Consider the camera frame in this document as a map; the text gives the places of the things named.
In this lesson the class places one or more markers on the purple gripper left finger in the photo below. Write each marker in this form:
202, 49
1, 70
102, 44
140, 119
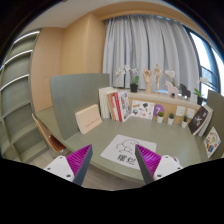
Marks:
72, 167

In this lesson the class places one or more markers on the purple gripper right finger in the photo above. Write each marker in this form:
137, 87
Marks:
153, 166

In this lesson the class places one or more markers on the wooden chair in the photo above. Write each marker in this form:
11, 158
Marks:
55, 145

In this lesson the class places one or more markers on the white paper sheet with drawing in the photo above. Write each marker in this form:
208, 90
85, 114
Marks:
121, 150

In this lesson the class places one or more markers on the small potted cactus left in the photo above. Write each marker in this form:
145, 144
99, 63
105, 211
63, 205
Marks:
160, 117

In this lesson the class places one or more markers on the small potted cactus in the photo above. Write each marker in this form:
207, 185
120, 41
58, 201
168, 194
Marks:
184, 121
171, 118
160, 117

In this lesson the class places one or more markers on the small potted cactus middle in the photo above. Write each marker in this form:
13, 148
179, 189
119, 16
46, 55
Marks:
171, 118

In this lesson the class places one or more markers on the small potted cactus right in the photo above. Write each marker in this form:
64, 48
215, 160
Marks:
184, 121

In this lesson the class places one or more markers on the sticker collage card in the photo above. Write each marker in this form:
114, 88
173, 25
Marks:
142, 109

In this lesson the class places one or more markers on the purple round number tag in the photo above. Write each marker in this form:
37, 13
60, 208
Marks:
158, 108

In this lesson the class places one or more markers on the dark leaning book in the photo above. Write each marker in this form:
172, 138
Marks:
200, 121

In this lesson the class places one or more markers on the red and white book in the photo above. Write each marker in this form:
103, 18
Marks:
119, 105

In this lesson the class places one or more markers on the colourful leaning picture book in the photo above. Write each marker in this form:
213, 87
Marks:
212, 142

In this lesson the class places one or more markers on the wooden desk shelf board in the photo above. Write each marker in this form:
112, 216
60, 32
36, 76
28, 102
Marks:
178, 106

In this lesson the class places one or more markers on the white upright book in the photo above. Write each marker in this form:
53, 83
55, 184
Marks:
104, 106

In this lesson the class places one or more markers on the green desk partition panel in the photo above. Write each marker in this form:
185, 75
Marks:
72, 93

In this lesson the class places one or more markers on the pink horse figurine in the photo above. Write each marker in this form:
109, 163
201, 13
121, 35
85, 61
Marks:
172, 90

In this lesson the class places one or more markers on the black horse figurine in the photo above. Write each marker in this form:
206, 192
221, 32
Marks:
185, 91

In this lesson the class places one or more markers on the white orchid in black pot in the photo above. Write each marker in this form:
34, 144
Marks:
134, 78

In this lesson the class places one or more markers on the wooden hand model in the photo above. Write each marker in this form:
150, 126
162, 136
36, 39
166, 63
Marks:
147, 75

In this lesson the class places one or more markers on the wooden mannequin figure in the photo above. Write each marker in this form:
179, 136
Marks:
158, 73

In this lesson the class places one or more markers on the white orchid plant right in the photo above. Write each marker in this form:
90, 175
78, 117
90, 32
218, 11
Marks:
198, 92

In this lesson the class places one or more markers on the grey curtain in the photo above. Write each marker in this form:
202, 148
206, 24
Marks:
145, 41

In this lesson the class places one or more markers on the green wall shelf unit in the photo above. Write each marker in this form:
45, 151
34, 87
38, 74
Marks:
20, 139

